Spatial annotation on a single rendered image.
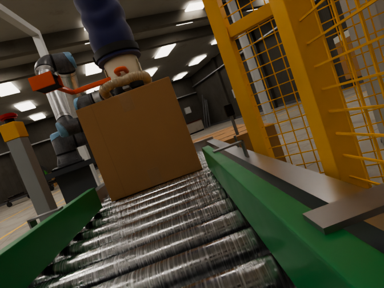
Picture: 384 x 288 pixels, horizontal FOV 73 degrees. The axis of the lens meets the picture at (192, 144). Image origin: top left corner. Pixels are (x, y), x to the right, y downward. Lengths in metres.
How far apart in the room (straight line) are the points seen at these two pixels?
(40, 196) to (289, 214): 1.14
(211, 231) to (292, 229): 0.30
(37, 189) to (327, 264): 1.19
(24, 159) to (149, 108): 0.57
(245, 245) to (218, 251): 0.04
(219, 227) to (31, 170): 0.94
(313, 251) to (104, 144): 0.98
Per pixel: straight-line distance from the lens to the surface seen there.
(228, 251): 0.43
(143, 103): 1.07
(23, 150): 1.28
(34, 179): 1.28
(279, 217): 0.25
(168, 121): 1.05
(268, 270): 0.36
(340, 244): 0.20
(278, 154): 1.93
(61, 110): 1.69
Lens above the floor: 0.74
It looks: 5 degrees down
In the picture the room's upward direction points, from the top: 20 degrees counter-clockwise
